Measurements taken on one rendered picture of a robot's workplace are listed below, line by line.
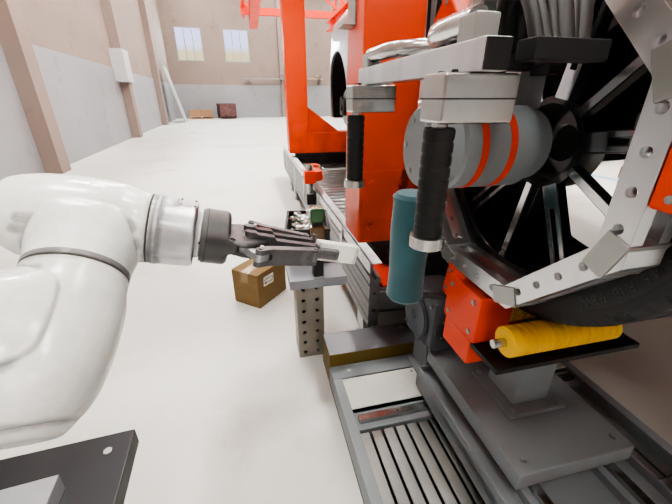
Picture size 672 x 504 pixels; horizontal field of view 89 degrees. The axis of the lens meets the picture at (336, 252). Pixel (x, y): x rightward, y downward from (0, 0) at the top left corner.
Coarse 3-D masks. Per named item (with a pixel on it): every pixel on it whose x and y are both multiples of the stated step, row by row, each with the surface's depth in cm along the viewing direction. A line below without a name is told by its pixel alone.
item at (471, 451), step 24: (432, 384) 102; (432, 408) 98; (456, 408) 94; (456, 432) 86; (480, 456) 81; (480, 480) 78; (504, 480) 76; (552, 480) 76; (576, 480) 76; (600, 480) 76; (624, 480) 73; (648, 480) 76
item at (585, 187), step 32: (576, 64) 55; (640, 64) 46; (544, 96) 61; (576, 96) 56; (608, 96) 51; (576, 128) 60; (608, 128) 55; (576, 160) 56; (480, 192) 81; (512, 192) 87; (544, 192) 63; (480, 224) 81; (512, 224) 72; (544, 224) 84; (512, 256) 73; (544, 256) 73
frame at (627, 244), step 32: (480, 0) 59; (608, 0) 39; (640, 0) 36; (640, 32) 36; (640, 128) 37; (640, 160) 37; (448, 192) 83; (640, 192) 38; (448, 224) 80; (608, 224) 42; (640, 224) 38; (448, 256) 78; (480, 256) 73; (576, 256) 46; (608, 256) 42; (640, 256) 40; (512, 288) 58; (544, 288) 52; (576, 288) 51
